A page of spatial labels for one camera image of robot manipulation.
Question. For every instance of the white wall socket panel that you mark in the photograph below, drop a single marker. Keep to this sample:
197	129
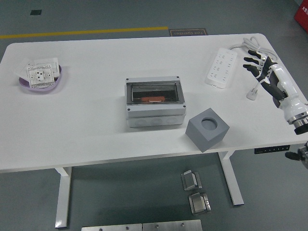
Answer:
39	75

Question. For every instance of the purple bowl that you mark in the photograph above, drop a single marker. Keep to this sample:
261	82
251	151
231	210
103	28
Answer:
41	89

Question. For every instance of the black table control panel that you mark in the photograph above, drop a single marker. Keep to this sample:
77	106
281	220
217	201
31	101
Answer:
272	149

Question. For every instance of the grey cube with round hole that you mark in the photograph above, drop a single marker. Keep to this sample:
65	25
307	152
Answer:
204	139

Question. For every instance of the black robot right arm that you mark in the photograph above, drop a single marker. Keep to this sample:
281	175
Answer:
300	125

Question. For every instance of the white wall switch panel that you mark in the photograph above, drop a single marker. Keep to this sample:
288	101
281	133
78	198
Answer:
51	61

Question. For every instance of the grey metal block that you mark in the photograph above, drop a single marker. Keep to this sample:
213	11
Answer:
191	180
199	204

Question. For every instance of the yellow floor tape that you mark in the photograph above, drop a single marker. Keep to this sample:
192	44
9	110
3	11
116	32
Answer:
72	32

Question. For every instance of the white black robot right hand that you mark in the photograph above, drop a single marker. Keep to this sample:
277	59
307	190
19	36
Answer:
284	79

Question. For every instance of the brown floor sign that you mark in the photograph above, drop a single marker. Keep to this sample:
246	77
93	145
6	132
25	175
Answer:
187	32

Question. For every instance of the translucent white cover plate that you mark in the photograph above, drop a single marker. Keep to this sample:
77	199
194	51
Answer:
22	71

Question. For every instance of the black floor hatch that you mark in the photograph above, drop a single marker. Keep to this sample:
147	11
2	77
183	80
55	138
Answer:
36	12

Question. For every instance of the grey metal plate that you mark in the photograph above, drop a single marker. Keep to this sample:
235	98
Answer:
172	226
110	227

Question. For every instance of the grey junction box with flap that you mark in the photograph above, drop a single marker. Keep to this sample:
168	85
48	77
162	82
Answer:
154	113

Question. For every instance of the white power strip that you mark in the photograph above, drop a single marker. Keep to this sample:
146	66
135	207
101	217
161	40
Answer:
221	67

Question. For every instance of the white table leg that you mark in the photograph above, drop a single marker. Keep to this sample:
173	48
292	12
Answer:
63	192
232	180

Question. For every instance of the orange cylinder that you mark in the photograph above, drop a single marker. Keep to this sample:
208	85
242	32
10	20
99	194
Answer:
146	99

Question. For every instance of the red object with white print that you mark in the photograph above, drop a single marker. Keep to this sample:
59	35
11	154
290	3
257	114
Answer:
302	14

